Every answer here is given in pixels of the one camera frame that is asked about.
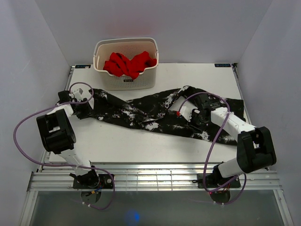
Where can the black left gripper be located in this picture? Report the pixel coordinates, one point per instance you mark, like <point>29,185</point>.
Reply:
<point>88,110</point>

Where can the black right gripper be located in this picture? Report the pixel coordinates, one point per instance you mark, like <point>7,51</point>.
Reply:
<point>200,128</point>

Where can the black white patterned trousers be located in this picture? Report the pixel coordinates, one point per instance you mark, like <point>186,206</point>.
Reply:
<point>152,113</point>

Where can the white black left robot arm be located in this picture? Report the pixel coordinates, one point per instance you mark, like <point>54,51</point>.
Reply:
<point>58,136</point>

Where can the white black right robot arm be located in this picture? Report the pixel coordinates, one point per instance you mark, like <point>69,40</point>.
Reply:
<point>255,149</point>

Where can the red crumpled garment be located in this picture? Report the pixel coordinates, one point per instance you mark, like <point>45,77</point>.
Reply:
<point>119,65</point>

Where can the cream perforated plastic basket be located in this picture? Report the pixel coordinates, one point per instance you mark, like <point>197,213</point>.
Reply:
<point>129,47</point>

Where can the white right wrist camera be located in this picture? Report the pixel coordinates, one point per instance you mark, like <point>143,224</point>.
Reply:
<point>185,112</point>

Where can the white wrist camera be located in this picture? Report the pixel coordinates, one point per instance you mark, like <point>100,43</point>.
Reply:
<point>185,112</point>
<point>77,95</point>

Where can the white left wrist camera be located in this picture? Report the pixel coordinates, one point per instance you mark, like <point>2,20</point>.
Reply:
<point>77,95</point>

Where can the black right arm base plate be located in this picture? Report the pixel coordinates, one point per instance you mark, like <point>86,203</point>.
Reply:
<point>211,182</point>

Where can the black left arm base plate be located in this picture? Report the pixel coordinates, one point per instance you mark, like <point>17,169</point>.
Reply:
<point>104,181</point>

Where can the aluminium rail frame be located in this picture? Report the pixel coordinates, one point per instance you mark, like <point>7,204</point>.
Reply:
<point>147,177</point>

